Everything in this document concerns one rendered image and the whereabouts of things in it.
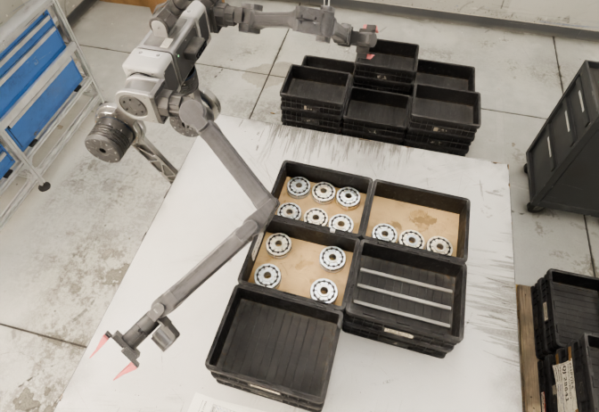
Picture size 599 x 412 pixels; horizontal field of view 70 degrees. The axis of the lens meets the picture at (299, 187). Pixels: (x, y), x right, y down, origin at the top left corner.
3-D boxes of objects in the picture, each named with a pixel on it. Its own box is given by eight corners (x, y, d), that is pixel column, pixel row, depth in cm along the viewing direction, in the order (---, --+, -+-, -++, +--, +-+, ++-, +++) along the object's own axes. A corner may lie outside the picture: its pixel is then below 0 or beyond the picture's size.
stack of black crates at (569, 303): (598, 374, 209) (627, 362, 191) (534, 358, 213) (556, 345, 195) (586, 298, 232) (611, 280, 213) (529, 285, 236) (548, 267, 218)
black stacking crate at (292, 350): (209, 375, 147) (203, 366, 138) (240, 295, 164) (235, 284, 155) (322, 409, 141) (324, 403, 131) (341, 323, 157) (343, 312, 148)
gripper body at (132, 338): (135, 361, 128) (154, 341, 130) (110, 337, 127) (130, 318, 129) (135, 357, 134) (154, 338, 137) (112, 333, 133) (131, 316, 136)
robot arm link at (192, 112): (291, 210, 133) (284, 211, 123) (257, 236, 135) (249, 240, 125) (205, 101, 138) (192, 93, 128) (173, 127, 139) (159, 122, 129)
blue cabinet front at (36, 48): (21, 152, 272) (-34, 82, 227) (81, 78, 313) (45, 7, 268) (26, 152, 272) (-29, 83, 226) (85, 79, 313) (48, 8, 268)
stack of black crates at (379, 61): (348, 113, 316) (354, 62, 280) (355, 86, 334) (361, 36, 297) (402, 122, 311) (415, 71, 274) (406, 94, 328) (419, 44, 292)
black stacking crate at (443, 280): (342, 322, 158) (345, 311, 148) (357, 252, 174) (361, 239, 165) (452, 352, 151) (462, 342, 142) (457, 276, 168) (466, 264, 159)
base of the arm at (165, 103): (169, 106, 142) (160, 78, 132) (192, 110, 141) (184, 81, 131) (159, 124, 137) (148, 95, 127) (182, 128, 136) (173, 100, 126)
